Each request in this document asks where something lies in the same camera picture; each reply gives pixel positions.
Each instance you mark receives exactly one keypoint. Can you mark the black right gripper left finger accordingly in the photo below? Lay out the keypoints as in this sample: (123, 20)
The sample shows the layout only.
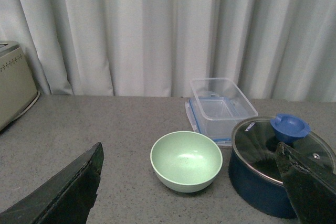
(65, 198)

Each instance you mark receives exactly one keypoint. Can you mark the white curtain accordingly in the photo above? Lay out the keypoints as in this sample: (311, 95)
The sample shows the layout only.
(280, 49)

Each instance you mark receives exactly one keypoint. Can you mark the blue-rimmed container lid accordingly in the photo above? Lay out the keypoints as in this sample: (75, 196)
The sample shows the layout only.
(210, 127)

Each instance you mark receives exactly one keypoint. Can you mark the dark blue pot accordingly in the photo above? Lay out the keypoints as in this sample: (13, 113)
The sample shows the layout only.
(267, 197)

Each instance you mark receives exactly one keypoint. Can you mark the green bowl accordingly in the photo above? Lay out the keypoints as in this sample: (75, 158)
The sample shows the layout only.
(186, 161)

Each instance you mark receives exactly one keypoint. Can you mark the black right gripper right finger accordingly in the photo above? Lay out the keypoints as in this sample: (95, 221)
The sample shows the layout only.
(310, 187)

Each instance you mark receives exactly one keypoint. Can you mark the cream toaster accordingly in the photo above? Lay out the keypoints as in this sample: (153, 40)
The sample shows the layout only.
(18, 89)

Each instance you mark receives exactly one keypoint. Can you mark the clear plastic container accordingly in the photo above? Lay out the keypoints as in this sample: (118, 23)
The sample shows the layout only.
(221, 87)

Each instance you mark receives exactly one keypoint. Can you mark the glass pot lid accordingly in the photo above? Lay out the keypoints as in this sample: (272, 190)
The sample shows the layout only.
(255, 141)

